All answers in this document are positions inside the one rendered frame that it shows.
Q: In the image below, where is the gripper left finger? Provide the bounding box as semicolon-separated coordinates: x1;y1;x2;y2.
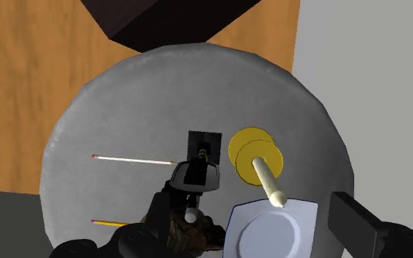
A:
49;191;173;258

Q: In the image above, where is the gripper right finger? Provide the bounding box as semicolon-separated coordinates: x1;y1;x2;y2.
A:
327;191;413;258

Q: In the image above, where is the brown animal figure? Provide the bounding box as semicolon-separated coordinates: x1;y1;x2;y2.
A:
139;208;227;257

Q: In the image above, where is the yellow pencil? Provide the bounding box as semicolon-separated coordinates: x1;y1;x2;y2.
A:
90;219;130;228

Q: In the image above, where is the white pencil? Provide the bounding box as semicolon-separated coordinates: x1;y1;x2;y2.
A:
90;154;178;166

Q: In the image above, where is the white octagonal plate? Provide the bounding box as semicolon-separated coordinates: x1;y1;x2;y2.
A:
222;198;319;258

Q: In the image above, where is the round grey table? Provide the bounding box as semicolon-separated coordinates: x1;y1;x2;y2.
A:
39;43;355;258

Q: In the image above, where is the cream candle on yellow holder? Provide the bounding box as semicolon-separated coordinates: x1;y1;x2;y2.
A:
227;126;288;209

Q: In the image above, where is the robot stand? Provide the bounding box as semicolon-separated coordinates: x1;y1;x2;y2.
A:
80;0;263;54

